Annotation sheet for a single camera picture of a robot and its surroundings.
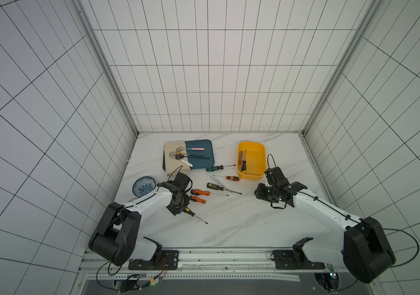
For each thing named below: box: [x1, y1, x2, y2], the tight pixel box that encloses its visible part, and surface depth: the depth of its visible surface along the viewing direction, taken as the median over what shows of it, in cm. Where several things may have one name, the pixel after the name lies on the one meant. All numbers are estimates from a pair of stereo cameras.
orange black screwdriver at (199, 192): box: [190, 189, 230, 197], surface depth 93 cm
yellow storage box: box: [237, 141, 268, 181], surface depth 111 cm
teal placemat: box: [184, 139, 215, 170], surface depth 109 cm
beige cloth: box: [164, 140, 191, 176], surface depth 109 cm
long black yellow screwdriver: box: [241, 149, 247, 174], surface depth 105 cm
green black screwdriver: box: [205, 164, 236, 172], surface depth 102 cm
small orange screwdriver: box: [212, 175, 241, 182], surface depth 99 cm
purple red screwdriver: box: [238, 150, 244, 172], surface depth 106 cm
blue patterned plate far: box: [132, 175, 157, 198], surface depth 94 cm
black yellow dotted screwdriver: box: [206, 182, 243, 195], surface depth 94 cm
